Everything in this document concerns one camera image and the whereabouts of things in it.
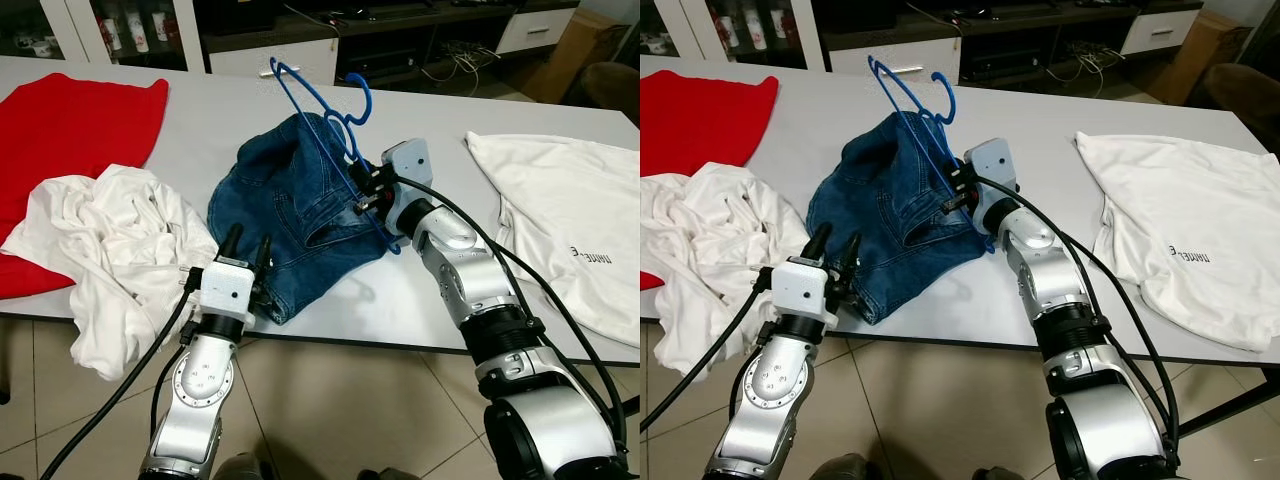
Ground crumpled white shirt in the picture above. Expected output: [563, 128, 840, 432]
[640, 160, 813, 379]
[0, 163, 221, 384]

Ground blue plastic hanger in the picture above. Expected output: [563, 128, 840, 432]
[268, 57, 405, 257]
[866, 55, 1001, 253]

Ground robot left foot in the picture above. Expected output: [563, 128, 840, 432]
[815, 452, 871, 480]
[213, 452, 269, 480]

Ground blue denim jeans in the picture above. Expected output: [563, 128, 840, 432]
[805, 110, 999, 327]
[207, 112, 403, 327]

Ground white T-shirt black print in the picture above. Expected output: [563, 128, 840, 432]
[1075, 130, 1280, 353]
[465, 130, 641, 349]

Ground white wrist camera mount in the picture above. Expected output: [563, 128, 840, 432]
[770, 258, 834, 321]
[197, 260, 258, 319]
[965, 138, 1021, 196]
[382, 140, 433, 198]

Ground tall brown cardboard box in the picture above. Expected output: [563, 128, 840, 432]
[520, 8, 623, 104]
[1165, 10, 1253, 106]

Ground red T-shirt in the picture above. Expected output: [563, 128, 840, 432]
[0, 72, 169, 301]
[640, 70, 779, 293]

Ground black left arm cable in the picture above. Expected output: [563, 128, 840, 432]
[640, 268, 776, 436]
[28, 268, 206, 480]

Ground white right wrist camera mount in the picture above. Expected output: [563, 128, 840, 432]
[965, 138, 1021, 196]
[382, 140, 433, 198]

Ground small white cabinet drawer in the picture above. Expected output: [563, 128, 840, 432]
[1120, 8, 1201, 56]
[495, 8, 579, 56]

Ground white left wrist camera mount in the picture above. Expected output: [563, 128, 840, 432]
[197, 260, 258, 319]
[770, 258, 834, 321]

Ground white glass display cabinet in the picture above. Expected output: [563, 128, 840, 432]
[640, 0, 826, 71]
[0, 0, 206, 73]

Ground wide white cabinet drawer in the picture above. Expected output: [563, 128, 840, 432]
[207, 38, 339, 86]
[820, 38, 963, 86]

